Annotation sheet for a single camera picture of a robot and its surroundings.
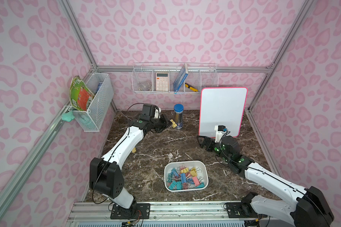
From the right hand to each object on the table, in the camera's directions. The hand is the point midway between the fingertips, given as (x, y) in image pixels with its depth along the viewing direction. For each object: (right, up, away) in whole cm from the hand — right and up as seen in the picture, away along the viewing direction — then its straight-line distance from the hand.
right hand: (200, 137), depth 78 cm
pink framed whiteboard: (+15, +18, +9) cm, 25 cm away
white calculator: (-23, +35, +16) cm, 45 cm away
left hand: (-16, +10, +3) cm, 19 cm away
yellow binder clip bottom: (-42, -10, +17) cm, 46 cm away
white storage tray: (-8, -22, +3) cm, 24 cm away
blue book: (-11, +36, +11) cm, 39 cm away
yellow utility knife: (-2, +32, +20) cm, 37 cm away
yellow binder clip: (-15, +7, +5) cm, 17 cm away
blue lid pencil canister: (-12, +17, +17) cm, 27 cm away
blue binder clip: (-9, -22, 0) cm, 24 cm away
